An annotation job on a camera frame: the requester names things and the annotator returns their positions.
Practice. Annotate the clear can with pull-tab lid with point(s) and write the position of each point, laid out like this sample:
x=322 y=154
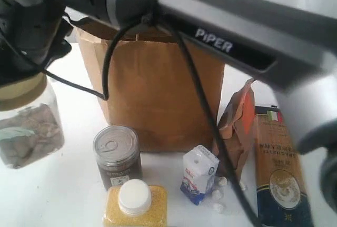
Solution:
x=117 y=154

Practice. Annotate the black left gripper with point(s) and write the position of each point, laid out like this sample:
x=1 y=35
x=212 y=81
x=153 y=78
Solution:
x=32 y=37

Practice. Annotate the spaghetti package dark blue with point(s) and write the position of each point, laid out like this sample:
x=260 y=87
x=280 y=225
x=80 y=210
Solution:
x=280 y=188

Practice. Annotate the brown orange snack pouch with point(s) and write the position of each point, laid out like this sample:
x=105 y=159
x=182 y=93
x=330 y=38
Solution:
x=236 y=126

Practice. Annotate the brown paper shopping bag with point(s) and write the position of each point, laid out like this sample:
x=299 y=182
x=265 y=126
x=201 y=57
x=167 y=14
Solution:
x=150 y=86

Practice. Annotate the white blue milk carton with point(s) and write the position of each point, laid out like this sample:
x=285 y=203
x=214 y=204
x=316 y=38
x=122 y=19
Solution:
x=199 y=170

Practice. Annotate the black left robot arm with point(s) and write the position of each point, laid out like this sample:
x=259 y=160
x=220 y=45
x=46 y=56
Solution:
x=291 y=50

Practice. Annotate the yellow millet bottle white cap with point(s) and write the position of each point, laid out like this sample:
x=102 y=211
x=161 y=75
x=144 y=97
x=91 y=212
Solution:
x=135 y=203

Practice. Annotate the white candy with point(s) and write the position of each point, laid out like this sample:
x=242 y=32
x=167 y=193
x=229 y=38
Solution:
x=244 y=187
x=218 y=207
x=216 y=195
x=222 y=181

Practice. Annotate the clear jar with gold lid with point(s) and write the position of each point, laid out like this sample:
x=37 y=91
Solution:
x=30 y=122

